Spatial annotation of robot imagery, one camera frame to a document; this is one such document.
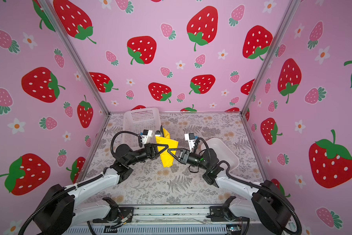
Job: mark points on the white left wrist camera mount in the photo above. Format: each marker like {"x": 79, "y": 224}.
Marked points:
{"x": 145, "y": 137}

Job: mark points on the aluminium frame corner post left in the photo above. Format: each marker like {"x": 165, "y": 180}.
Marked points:
{"x": 64, "y": 37}

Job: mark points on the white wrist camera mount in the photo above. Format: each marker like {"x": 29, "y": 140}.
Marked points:
{"x": 190, "y": 138}
{"x": 145, "y": 137}

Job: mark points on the white rectangular plastic tray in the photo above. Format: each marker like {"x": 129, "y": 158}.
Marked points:
{"x": 223, "y": 152}

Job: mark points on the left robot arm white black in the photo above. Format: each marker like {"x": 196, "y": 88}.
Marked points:
{"x": 64, "y": 207}

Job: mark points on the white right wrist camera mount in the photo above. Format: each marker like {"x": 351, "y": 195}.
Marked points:
{"x": 190, "y": 138}

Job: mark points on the white perforated plastic basket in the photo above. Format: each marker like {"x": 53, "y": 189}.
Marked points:
{"x": 136, "y": 121}

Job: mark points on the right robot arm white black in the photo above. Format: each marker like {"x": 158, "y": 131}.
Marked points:
{"x": 271, "y": 207}

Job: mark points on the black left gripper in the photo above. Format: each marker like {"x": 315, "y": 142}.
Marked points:
{"x": 150, "y": 152}

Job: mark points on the aluminium frame corner post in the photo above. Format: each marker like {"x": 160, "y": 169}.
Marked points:
{"x": 64, "y": 37}
{"x": 283, "y": 26}

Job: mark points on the aluminium frame corner post right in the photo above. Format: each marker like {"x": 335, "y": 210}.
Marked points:
{"x": 283, "y": 26}

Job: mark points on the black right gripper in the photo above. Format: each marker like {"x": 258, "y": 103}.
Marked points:
{"x": 185, "y": 156}

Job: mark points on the silver spoon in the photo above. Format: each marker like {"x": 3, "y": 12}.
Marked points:
{"x": 159, "y": 128}

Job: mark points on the yellow paper napkin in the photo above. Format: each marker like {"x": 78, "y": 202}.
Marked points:
{"x": 163, "y": 139}

